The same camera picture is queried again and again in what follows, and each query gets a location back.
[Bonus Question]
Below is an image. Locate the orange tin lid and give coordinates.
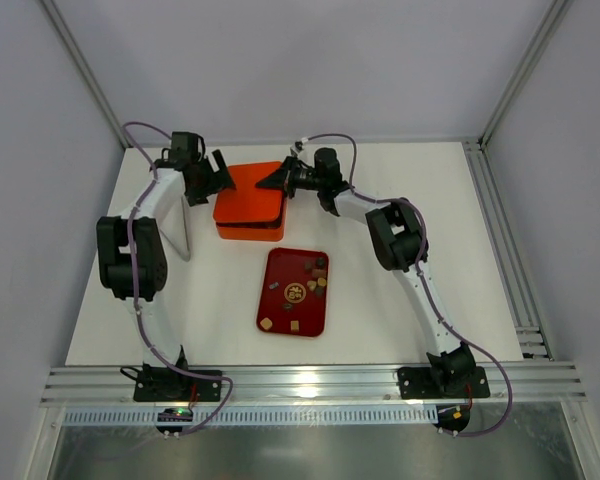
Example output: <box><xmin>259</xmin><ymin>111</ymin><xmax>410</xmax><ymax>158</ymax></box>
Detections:
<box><xmin>214</xmin><ymin>161</ymin><xmax>286</xmax><ymax>217</ymax></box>

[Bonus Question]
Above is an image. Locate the orange chocolate tin box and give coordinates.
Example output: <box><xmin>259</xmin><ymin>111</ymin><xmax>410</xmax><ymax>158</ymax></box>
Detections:
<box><xmin>213</xmin><ymin>202</ymin><xmax>286</xmax><ymax>242</ymax></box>

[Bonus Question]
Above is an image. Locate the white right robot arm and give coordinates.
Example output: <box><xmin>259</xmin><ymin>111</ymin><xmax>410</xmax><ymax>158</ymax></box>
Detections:
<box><xmin>213</xmin><ymin>146</ymin><xmax>478</xmax><ymax>398</ymax></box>

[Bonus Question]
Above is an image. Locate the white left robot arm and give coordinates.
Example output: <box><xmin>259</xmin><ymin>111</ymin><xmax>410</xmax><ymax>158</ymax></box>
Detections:
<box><xmin>96</xmin><ymin>132</ymin><xmax>222</xmax><ymax>402</ymax></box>

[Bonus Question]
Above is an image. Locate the tan Sweet square chocolate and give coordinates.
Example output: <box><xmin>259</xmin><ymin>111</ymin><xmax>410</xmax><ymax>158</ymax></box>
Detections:
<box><xmin>260</xmin><ymin>318</ymin><xmax>273</xmax><ymax>331</ymax></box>

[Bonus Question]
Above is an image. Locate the red tray with gold rim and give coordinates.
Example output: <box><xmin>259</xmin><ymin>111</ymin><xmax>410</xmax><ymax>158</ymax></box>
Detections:
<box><xmin>256</xmin><ymin>247</ymin><xmax>330</xmax><ymax>338</ymax></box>

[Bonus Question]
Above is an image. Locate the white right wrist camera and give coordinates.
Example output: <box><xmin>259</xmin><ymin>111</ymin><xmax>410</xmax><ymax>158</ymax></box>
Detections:
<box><xmin>290</xmin><ymin>140</ymin><xmax>305</xmax><ymax>158</ymax></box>

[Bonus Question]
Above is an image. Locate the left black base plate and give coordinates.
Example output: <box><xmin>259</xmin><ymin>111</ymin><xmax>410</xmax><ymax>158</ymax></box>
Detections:
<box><xmin>133</xmin><ymin>367</ymin><xmax>222</xmax><ymax>403</ymax></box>

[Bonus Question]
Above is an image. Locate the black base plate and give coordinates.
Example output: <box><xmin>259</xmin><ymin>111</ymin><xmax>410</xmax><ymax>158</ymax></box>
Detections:
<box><xmin>397</xmin><ymin>366</ymin><xmax>491</xmax><ymax>400</ymax></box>
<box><xmin>133</xmin><ymin>367</ymin><xmax>222</xmax><ymax>403</ymax></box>

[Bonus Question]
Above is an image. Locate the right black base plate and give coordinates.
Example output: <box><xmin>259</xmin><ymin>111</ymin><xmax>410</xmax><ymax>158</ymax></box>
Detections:
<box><xmin>397</xmin><ymin>366</ymin><xmax>491</xmax><ymax>400</ymax></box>

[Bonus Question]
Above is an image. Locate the perforated cable duct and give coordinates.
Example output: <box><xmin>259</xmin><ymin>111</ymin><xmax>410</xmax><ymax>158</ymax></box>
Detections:
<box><xmin>63</xmin><ymin>404</ymin><xmax>438</xmax><ymax>428</ymax></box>

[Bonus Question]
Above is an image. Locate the aluminium front rail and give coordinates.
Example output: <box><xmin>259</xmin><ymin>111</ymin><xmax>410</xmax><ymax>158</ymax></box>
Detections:
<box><xmin>41</xmin><ymin>361</ymin><xmax>587</xmax><ymax>407</ymax></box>

